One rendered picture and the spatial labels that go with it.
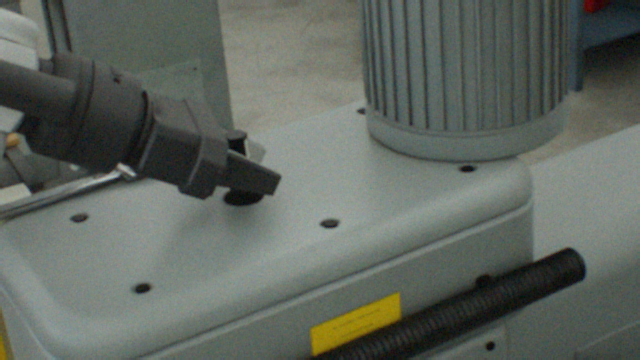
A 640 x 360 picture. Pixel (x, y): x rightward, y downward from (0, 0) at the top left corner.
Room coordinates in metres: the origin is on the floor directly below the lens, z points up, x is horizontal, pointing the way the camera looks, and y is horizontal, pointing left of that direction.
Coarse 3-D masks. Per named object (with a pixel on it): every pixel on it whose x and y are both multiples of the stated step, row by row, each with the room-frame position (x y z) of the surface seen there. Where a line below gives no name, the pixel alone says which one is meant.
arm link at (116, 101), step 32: (96, 64) 0.86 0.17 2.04; (96, 96) 0.83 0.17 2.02; (128, 96) 0.84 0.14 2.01; (160, 96) 0.91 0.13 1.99; (96, 128) 0.82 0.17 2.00; (128, 128) 0.83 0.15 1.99; (160, 128) 0.84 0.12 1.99; (192, 128) 0.85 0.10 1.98; (64, 160) 0.83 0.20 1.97; (96, 160) 0.83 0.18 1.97; (128, 160) 0.85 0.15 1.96; (160, 160) 0.83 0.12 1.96; (192, 160) 0.84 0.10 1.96; (224, 160) 0.83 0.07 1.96; (192, 192) 0.83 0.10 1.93
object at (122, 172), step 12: (120, 168) 0.96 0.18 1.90; (84, 180) 0.94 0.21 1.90; (96, 180) 0.94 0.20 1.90; (108, 180) 0.94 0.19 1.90; (120, 180) 0.95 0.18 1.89; (132, 180) 0.94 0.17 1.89; (48, 192) 0.92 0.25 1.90; (60, 192) 0.92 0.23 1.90; (72, 192) 0.92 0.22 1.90; (84, 192) 0.93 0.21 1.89; (12, 204) 0.91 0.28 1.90; (24, 204) 0.90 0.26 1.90; (36, 204) 0.90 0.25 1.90; (48, 204) 0.91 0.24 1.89; (0, 216) 0.89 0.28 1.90; (12, 216) 0.89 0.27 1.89
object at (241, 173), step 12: (228, 156) 0.86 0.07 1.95; (240, 156) 0.86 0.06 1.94; (228, 168) 0.85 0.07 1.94; (240, 168) 0.86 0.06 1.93; (252, 168) 0.86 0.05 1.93; (264, 168) 0.86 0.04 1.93; (228, 180) 0.85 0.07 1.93; (240, 180) 0.86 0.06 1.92; (252, 180) 0.86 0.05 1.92; (264, 180) 0.86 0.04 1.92; (276, 180) 0.86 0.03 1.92; (264, 192) 0.86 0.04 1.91
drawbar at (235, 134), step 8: (232, 136) 0.89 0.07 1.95; (240, 136) 0.89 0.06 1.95; (232, 144) 0.88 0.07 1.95; (240, 144) 0.88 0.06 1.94; (240, 152) 0.88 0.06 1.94; (232, 192) 0.89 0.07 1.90; (240, 192) 0.88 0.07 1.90; (248, 192) 0.88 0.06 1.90; (232, 200) 0.89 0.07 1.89; (240, 200) 0.88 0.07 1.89; (248, 200) 0.88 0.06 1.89
